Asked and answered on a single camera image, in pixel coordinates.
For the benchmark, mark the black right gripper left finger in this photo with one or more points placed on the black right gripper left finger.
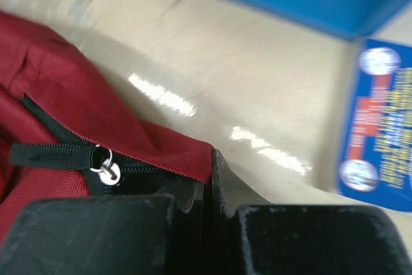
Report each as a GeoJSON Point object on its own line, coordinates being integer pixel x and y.
{"type": "Point", "coordinates": [144, 234]}

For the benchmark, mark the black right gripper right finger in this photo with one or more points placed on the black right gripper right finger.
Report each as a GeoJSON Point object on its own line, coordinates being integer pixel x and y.
{"type": "Point", "coordinates": [255, 236]}

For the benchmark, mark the red backpack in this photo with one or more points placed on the red backpack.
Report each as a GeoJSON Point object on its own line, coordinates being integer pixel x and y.
{"type": "Point", "coordinates": [65, 133]}

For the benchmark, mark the blue cartoon book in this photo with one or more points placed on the blue cartoon book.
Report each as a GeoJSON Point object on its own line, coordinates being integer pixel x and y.
{"type": "Point", "coordinates": [374, 164]}

